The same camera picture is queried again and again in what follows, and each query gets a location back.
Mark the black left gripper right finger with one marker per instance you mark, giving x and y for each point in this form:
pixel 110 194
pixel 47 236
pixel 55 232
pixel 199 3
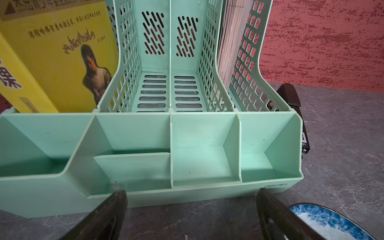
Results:
pixel 278 222

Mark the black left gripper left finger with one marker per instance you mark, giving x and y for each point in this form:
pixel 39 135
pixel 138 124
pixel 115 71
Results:
pixel 103 223

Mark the blue floral rimmed bowl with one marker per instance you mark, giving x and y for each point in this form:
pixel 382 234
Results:
pixel 328 223

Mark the green plastic desk organizer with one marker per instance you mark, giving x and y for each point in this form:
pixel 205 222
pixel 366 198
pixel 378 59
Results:
pixel 166 130

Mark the yellow book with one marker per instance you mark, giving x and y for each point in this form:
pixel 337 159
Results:
pixel 56 56

